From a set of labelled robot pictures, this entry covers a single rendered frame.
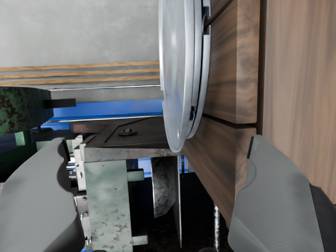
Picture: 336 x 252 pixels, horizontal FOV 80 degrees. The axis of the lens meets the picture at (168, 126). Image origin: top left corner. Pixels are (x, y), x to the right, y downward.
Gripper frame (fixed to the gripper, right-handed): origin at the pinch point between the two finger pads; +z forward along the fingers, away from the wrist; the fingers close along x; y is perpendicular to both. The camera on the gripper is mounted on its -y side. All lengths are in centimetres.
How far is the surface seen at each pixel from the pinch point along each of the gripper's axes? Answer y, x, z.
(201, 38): -4.9, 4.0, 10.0
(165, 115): 10.6, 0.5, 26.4
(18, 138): 43, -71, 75
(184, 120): 2.1, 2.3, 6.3
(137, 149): 30, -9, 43
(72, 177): 54, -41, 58
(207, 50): -3.9, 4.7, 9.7
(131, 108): 70, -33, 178
